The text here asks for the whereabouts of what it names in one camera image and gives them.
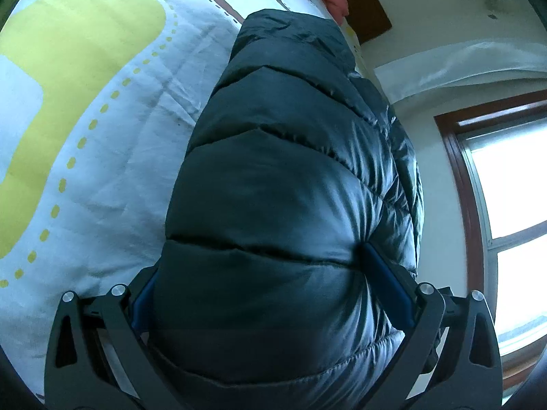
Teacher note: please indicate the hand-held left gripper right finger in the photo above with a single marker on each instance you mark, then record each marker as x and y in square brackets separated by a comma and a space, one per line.
[391, 282]

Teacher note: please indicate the bed with patterned white sheet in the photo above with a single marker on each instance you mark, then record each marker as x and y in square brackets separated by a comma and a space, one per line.
[107, 115]

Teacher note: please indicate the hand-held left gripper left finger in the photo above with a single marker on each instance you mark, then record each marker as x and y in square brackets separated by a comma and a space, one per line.
[141, 307]

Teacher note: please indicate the white curtain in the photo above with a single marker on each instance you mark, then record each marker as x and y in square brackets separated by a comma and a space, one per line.
[461, 68]

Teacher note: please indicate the brown wooden headboard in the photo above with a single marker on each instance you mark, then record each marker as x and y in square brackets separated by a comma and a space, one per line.
[363, 4]

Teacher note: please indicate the window with brown wooden frame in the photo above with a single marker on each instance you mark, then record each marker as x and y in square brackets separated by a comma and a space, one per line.
[513, 205]

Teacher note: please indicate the black puffer jacket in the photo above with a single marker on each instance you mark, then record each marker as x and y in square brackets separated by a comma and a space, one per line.
[277, 200]

